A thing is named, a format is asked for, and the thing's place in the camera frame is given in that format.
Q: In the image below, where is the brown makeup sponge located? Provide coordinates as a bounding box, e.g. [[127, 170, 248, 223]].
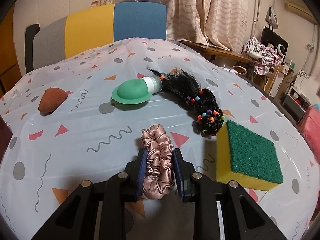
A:
[[38, 88, 68, 114]]

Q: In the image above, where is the pink quilted blanket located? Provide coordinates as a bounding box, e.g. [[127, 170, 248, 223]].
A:
[[297, 106, 320, 161]]

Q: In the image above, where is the white round fan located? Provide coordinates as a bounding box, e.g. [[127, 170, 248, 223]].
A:
[[276, 44, 286, 57]]

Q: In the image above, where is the pink satin scrunchie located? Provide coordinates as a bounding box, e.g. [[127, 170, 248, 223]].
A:
[[141, 124, 175, 199]]

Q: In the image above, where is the black beaded hair braid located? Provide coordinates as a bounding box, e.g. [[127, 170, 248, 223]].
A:
[[148, 67, 225, 136]]

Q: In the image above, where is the wooden side table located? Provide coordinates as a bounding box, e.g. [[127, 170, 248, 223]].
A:
[[182, 41, 293, 97]]

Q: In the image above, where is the grey yellow blue chair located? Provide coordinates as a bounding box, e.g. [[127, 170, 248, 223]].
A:
[[24, 2, 167, 73]]

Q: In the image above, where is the low shelf unit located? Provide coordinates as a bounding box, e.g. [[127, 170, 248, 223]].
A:
[[283, 85, 311, 122]]

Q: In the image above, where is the patterned plastic tablecloth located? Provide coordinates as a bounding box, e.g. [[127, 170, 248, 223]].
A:
[[1, 38, 319, 239]]

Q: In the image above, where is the plaid clothes pile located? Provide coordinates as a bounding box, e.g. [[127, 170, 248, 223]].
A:
[[241, 37, 281, 75]]

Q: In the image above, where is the yellow green scrubbing sponge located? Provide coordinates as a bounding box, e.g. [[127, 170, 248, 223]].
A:
[[216, 120, 284, 191]]

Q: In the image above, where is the gold tray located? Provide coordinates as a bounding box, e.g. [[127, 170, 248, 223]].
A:
[[0, 116, 12, 161]]

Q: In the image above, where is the black monitor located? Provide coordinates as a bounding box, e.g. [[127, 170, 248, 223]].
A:
[[261, 27, 289, 52]]

